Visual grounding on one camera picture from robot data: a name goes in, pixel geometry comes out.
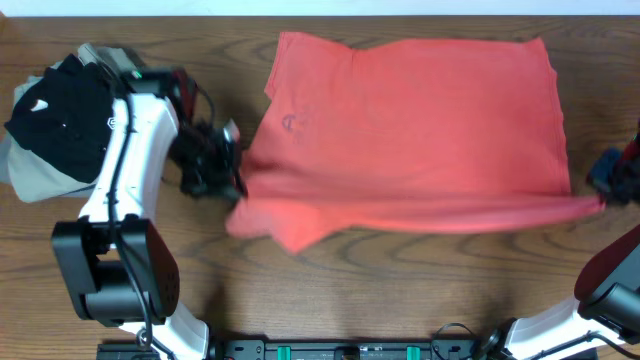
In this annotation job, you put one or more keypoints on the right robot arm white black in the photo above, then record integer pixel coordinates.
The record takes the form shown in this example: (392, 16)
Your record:
(603, 311)

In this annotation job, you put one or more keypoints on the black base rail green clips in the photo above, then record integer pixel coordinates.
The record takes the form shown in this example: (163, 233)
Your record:
(267, 350)

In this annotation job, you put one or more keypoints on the grey folded garment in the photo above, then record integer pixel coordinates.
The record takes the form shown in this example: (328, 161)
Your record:
(32, 178)

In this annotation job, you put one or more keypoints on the black folded shirt white logo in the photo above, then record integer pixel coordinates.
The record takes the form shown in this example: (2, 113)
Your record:
(63, 119)

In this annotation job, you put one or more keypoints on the red t-shirt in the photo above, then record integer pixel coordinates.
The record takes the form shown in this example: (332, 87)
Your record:
(455, 136)

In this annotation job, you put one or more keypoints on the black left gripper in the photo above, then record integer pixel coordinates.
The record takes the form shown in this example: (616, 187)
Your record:
(225, 182)

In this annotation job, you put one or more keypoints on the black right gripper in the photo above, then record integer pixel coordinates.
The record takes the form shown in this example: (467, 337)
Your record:
(600, 177)

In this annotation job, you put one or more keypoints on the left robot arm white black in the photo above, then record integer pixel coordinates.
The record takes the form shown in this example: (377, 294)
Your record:
(117, 269)

